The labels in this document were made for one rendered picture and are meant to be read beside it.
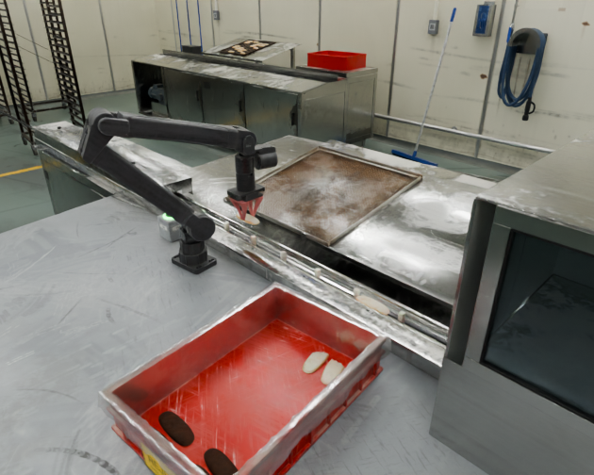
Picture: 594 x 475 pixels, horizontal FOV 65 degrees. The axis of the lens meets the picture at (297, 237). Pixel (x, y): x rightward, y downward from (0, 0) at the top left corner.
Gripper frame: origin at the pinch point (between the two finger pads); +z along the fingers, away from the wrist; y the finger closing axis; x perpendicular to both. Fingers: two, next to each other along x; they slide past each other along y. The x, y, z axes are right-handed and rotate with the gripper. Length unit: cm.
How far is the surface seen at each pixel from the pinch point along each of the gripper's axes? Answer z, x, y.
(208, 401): 11, -45, -47
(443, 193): -2, -37, 54
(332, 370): 10, -57, -24
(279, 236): 11.5, -0.9, 12.4
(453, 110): 48, 127, 369
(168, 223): 4.3, 20.7, -16.5
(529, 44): -19, 64, 363
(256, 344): 10.8, -38.3, -29.2
